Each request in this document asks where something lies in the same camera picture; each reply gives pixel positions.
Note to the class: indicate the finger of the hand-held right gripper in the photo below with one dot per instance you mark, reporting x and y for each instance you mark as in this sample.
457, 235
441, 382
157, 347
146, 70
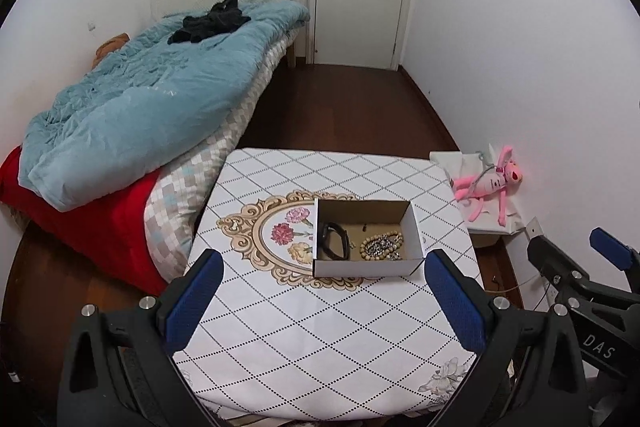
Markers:
555, 262
617, 252

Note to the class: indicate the cardboard box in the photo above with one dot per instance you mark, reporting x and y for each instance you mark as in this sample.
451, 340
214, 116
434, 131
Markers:
365, 268

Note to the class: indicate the checked bed sheet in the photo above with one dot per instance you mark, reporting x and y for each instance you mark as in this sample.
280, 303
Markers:
170, 207

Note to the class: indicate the white diamond-pattern tablecloth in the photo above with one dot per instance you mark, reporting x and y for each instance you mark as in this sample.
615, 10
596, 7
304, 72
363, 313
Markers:
300, 347

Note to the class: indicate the black smart band watch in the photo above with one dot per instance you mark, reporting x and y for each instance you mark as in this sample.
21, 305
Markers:
325, 239

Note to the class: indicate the black clothing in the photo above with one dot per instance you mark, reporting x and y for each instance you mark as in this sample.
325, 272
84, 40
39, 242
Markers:
215, 22

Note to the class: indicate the brown plush toy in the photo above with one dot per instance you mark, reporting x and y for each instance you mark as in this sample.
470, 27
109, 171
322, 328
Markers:
112, 46

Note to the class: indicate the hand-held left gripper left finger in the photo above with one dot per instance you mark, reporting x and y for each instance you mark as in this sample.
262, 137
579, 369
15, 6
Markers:
195, 297

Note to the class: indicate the light blue duvet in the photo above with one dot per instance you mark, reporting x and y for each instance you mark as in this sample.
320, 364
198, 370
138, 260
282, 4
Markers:
125, 117

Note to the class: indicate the red blanket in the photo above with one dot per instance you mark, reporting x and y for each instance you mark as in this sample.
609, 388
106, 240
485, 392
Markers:
100, 227

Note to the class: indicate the wooden bed frame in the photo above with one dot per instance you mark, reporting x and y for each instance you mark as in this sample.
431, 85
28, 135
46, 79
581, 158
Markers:
293, 52

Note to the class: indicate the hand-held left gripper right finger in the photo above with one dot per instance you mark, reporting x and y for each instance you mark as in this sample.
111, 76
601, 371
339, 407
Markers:
455, 302

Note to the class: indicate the white bag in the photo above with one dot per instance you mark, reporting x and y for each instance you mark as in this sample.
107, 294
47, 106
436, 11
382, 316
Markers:
450, 162

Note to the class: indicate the pink plush toy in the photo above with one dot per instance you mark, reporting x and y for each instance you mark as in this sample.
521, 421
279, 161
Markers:
492, 184

